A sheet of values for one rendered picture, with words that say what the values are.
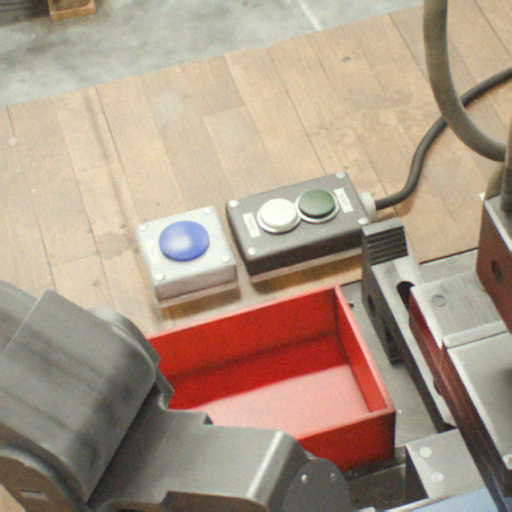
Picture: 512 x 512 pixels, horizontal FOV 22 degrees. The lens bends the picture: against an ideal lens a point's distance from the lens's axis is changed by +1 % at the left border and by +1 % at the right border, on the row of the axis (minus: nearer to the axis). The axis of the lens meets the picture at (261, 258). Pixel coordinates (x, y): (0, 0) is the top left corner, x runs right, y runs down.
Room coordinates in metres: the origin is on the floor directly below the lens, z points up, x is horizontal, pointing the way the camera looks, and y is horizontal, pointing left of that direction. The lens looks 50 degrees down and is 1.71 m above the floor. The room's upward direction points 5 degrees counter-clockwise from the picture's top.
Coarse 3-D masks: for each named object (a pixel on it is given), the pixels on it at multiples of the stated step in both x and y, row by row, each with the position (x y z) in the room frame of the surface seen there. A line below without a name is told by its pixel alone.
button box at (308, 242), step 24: (504, 72) 0.86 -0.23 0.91; (264, 192) 0.72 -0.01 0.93; (288, 192) 0.72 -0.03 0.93; (336, 192) 0.72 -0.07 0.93; (408, 192) 0.72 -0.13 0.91; (240, 216) 0.70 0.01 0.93; (336, 216) 0.69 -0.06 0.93; (360, 216) 0.69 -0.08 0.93; (240, 240) 0.67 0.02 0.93; (264, 240) 0.67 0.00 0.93; (288, 240) 0.67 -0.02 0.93; (312, 240) 0.67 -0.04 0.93; (336, 240) 0.67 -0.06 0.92; (360, 240) 0.67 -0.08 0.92; (264, 264) 0.66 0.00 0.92; (288, 264) 0.66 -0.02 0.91; (312, 264) 0.67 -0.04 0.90
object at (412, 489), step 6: (408, 462) 0.44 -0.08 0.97; (408, 468) 0.44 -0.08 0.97; (408, 474) 0.43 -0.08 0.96; (414, 474) 0.43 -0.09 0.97; (408, 480) 0.43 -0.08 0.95; (414, 480) 0.43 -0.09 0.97; (408, 486) 0.43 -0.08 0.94; (414, 486) 0.42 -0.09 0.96; (408, 492) 0.43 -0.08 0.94; (414, 492) 0.42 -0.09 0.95; (420, 492) 0.42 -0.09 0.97; (408, 498) 0.43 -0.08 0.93; (414, 498) 0.42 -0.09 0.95; (420, 498) 0.41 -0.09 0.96
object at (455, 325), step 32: (416, 288) 0.45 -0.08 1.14; (448, 288) 0.44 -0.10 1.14; (416, 320) 0.43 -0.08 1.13; (448, 320) 0.42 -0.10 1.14; (480, 320) 0.42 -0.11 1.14; (448, 352) 0.37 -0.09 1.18; (480, 352) 0.37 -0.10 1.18; (448, 384) 0.37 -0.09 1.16; (480, 384) 0.35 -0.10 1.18; (480, 416) 0.33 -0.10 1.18; (480, 448) 0.33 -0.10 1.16
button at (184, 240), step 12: (168, 228) 0.69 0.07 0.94; (180, 228) 0.69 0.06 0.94; (192, 228) 0.68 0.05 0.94; (204, 228) 0.68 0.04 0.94; (168, 240) 0.67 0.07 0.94; (180, 240) 0.67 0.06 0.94; (192, 240) 0.67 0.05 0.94; (204, 240) 0.67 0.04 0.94; (168, 252) 0.66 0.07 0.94; (180, 252) 0.66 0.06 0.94; (192, 252) 0.66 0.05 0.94
